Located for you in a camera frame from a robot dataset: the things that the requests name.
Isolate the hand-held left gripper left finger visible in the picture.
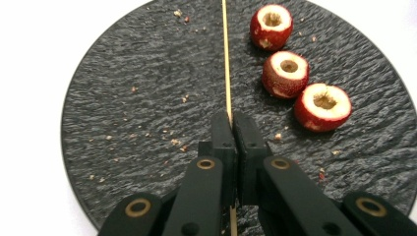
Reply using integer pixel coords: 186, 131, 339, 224
162, 110, 238, 236

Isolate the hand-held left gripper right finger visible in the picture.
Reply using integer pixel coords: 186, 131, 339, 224
231, 110, 362, 236

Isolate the cored red hawthorn fruit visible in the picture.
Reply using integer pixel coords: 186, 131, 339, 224
261, 50, 311, 100
293, 82, 354, 134
249, 3, 295, 52

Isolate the round black slate plate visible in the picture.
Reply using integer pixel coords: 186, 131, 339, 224
60, 0, 417, 231

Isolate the thin bamboo skewer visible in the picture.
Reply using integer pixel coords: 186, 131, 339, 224
220, 0, 238, 236

